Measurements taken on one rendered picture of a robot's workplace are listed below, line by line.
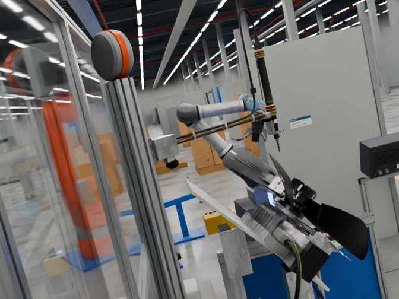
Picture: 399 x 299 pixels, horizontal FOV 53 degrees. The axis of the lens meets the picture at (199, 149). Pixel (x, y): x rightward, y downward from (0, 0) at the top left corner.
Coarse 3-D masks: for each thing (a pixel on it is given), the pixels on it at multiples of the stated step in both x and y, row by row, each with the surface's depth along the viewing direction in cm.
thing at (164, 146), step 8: (160, 136) 141; (168, 136) 136; (152, 144) 133; (160, 144) 134; (168, 144) 136; (176, 144) 138; (152, 152) 133; (160, 152) 134; (168, 152) 136; (176, 152) 138
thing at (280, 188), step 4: (276, 176) 177; (272, 180) 175; (276, 180) 175; (272, 184) 174; (276, 184) 174; (280, 184) 175; (272, 188) 172; (276, 188) 173; (280, 188) 173; (276, 192) 171; (280, 192) 172
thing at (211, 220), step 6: (204, 216) 217; (210, 216) 214; (216, 216) 212; (222, 216) 212; (204, 222) 221; (210, 222) 212; (216, 222) 212; (222, 222) 212; (228, 222) 213; (210, 228) 212; (216, 228) 212
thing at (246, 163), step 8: (240, 152) 183; (248, 152) 186; (224, 160) 173; (232, 160) 176; (240, 160) 178; (248, 160) 179; (256, 160) 181; (232, 168) 172; (240, 168) 174; (248, 168) 175; (256, 168) 176; (264, 168) 178; (272, 168) 180; (248, 176) 172; (256, 176) 174; (264, 176) 175; (272, 176) 176; (264, 184) 172
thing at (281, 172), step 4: (272, 156) 151; (272, 160) 146; (276, 160) 153; (276, 164) 147; (276, 168) 144; (280, 168) 150; (280, 172) 147; (284, 172) 156; (280, 176) 142; (284, 176) 150; (288, 176) 160; (284, 180) 147; (288, 180) 154; (284, 184) 144; (288, 184) 151; (292, 184) 161; (284, 188) 141; (288, 188) 149; (292, 188) 162; (288, 192) 145; (292, 192) 159; (288, 196) 140; (292, 196) 158; (292, 200) 157; (292, 204) 156; (292, 208) 140
